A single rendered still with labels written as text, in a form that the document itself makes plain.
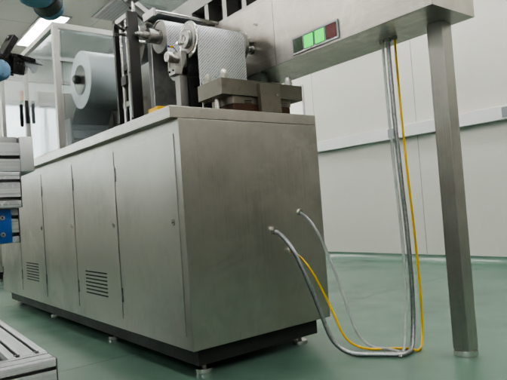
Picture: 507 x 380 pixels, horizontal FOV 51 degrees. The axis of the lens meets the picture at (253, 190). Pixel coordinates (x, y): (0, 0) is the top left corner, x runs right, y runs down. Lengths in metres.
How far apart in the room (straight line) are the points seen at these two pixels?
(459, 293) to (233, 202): 0.82
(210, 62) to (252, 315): 1.01
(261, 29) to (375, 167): 2.72
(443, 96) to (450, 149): 0.18
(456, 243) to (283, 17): 1.12
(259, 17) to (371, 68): 2.67
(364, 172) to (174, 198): 3.36
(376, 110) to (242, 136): 3.10
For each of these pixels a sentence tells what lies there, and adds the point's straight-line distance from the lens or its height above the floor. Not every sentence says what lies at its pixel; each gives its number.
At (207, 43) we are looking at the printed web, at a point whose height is 1.22.
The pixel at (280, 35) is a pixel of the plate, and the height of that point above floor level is 1.26.
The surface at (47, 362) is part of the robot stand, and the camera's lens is 1.39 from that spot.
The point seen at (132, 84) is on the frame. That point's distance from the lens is 2.38.
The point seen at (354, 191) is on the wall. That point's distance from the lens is 5.04.
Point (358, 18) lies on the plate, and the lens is 2.00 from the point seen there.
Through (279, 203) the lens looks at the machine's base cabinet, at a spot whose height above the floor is 0.56.
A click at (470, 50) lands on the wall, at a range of 4.45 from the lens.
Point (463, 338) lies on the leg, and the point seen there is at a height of 0.06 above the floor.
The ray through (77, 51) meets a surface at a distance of 3.11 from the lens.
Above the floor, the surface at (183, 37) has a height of 1.26.
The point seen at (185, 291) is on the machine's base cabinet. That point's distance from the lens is 1.77.
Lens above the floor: 0.55
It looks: 2 degrees up
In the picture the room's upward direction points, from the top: 4 degrees counter-clockwise
